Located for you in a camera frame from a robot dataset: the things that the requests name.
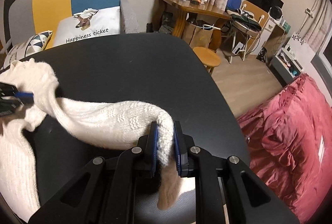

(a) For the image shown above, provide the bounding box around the white paper card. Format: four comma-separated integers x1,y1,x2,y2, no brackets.
317,134,326,159

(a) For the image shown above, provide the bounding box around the pink bed quilt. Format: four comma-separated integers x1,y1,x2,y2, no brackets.
237,72,332,223

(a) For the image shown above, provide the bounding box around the black basket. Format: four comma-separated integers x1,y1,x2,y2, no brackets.
257,46,268,62

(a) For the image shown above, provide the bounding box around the brown paper bag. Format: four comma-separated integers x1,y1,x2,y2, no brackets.
182,19,214,49

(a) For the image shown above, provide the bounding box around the cream knit sweater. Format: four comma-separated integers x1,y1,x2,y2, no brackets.
0,58,182,217

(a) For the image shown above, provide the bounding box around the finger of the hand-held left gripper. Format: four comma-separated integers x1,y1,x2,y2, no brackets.
14,91,34,105

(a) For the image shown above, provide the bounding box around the white deer print pillow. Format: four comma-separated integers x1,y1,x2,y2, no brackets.
52,6,122,47

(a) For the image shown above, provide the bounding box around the side sliding window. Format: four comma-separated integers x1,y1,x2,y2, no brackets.
320,40,332,65

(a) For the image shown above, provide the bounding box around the dark green cloth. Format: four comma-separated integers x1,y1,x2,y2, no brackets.
231,13,260,29

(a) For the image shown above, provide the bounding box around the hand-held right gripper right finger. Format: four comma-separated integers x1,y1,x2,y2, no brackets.
173,121,300,224

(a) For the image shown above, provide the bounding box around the wooden desk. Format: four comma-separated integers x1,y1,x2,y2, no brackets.
157,0,232,51

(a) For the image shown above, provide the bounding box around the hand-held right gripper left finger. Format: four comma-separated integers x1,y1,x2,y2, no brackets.
28,122,159,224

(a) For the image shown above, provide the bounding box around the wooden side cabinet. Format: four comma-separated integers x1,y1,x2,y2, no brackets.
265,17,288,57

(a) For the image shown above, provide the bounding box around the grey headboard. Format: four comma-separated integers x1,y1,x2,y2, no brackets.
311,54,332,100

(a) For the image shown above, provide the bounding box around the triangle pattern pillow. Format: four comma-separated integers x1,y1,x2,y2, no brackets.
0,30,54,70

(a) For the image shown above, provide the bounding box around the white handheld device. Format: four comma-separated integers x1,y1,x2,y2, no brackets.
237,8,256,18

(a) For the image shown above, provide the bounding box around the white desk fan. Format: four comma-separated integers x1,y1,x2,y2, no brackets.
268,6,283,23

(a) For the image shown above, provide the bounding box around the blue back folding chair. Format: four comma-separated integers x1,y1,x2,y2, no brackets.
222,0,261,64

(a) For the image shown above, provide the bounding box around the white bedside shelf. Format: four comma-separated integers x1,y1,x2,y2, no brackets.
268,32,315,86

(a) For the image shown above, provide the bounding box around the round wooden stool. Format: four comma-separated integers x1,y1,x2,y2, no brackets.
193,46,221,76

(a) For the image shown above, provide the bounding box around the leaning wooden board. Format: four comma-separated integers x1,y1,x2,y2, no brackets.
240,0,269,56

